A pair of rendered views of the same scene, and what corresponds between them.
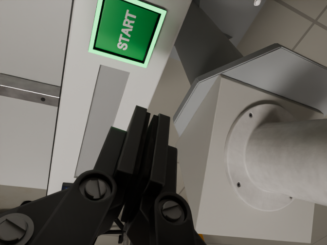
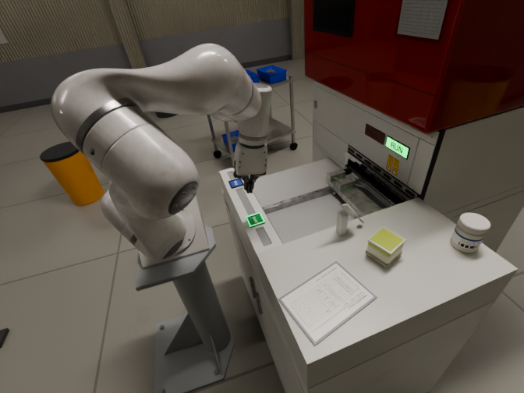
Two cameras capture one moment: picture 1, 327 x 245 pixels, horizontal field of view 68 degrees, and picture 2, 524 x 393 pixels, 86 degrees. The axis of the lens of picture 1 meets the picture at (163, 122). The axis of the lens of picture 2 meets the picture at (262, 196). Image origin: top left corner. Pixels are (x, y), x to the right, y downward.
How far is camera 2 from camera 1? 0.83 m
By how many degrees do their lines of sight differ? 34
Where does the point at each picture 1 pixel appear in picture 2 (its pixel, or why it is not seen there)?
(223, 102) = (203, 238)
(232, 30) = (168, 359)
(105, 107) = (247, 207)
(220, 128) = (200, 228)
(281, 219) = not seen: hidden behind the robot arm
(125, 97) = (245, 210)
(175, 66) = not seen: hidden behind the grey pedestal
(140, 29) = (253, 221)
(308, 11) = not seen: outside the picture
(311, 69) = (170, 275)
